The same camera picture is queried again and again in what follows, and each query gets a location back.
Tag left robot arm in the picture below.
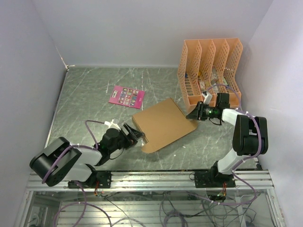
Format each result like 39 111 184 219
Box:
29 120 145 190

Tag orange plastic file rack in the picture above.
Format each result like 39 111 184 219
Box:
177 38 243 112

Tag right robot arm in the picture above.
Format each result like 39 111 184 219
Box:
186 93 268 189

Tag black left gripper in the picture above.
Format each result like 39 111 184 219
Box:
109 122 145 154

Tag brown cardboard box sheet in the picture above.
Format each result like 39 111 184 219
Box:
132 98 198 154

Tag pink book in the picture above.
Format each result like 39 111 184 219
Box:
109 86 145 109

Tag aluminium frame rail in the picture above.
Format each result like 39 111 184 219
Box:
14 170 286 227

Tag loose cables under frame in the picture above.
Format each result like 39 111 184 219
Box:
94 189 261 227

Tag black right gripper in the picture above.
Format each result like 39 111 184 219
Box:
187 102 216 121

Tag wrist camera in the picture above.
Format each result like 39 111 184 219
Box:
104 118 121 131
201 91 213 105

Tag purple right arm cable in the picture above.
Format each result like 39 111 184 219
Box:
187 84 265 206

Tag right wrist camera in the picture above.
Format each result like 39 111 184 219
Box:
201 91 213 105

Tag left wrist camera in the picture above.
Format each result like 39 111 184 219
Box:
104 118 121 131

